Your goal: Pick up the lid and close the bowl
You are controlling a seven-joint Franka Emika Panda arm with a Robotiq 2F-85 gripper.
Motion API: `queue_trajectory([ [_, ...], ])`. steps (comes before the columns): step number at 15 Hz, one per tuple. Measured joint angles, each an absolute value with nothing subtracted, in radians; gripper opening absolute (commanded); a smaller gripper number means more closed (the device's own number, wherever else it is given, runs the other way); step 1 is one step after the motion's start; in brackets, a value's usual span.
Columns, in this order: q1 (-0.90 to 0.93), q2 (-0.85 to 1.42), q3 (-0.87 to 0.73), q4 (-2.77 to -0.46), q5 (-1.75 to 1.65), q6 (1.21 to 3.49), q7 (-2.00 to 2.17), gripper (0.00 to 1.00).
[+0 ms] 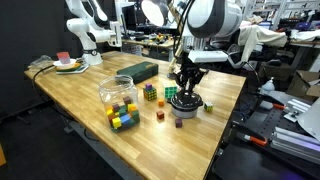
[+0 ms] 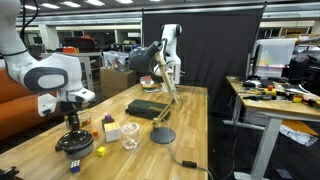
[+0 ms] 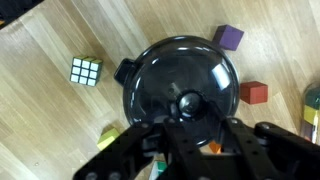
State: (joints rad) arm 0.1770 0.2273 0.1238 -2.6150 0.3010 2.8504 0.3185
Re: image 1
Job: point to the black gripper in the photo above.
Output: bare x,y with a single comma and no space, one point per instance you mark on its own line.
189,68

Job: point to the black round glossy lid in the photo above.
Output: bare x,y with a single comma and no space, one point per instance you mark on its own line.
185,100

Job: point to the white idle robot arm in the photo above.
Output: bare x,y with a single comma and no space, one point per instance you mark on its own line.
88,33

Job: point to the white active robot arm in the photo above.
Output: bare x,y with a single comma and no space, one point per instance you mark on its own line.
213,16

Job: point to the grey metal bowl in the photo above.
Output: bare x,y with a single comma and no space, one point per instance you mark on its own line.
183,114

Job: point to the large green yellow rubik's cube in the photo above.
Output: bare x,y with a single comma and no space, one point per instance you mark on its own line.
170,91

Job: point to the small white rubik's cube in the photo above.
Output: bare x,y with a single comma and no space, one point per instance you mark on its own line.
208,106

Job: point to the orange wooden cube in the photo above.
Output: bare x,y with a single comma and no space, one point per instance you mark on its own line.
161,102

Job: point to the purple wooden cube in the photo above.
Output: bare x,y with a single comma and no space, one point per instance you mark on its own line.
178,122
148,86

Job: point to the black multicolour rubik's cube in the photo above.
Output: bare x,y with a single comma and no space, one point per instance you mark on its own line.
150,94

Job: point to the red wooden cube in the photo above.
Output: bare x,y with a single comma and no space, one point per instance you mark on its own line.
160,114

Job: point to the dark green flat case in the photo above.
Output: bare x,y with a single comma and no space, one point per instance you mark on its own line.
138,71

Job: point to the cluttered background workbench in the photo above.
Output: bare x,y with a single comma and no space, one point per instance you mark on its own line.
148,39

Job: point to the orange cube in jar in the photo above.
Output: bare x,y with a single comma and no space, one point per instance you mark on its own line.
132,107

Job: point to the green cube in jar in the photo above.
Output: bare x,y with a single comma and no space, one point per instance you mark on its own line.
135,115
122,110

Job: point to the brown cube in jar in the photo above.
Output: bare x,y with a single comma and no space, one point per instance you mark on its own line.
127,99

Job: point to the clear plastic jar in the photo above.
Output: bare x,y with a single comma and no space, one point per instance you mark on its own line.
118,90

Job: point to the blue cube in jar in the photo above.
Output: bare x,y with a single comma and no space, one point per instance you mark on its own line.
125,118

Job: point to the purple cube in jar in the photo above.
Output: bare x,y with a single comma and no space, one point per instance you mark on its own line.
116,107

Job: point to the white spray bottle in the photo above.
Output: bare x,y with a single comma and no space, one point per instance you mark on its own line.
266,88

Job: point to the round studio lamp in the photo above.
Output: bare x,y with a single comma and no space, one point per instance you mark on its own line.
153,11

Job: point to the yellow cube in jar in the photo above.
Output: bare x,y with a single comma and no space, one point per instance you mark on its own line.
116,122
110,112

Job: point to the white cloth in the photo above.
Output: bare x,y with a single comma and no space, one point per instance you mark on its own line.
263,35

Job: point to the black perforated board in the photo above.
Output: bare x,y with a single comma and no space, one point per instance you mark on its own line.
253,160

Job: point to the short aluminium extrusion piece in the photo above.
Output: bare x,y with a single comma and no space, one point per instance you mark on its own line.
296,108

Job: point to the plates with red cup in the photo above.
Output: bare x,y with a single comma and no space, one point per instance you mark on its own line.
78,69

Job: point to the cardboard box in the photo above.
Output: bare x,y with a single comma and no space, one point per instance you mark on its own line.
303,83

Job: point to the metal shelf rack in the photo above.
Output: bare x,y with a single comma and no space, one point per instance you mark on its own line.
283,10

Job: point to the white plate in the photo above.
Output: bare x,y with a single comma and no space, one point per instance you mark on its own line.
68,64

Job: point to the long aluminium extrusion bars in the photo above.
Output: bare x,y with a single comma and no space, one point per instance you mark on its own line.
295,146

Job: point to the white sheet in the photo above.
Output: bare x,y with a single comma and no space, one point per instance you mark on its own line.
311,121

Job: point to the clear plastic bag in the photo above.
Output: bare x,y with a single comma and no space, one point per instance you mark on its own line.
41,61

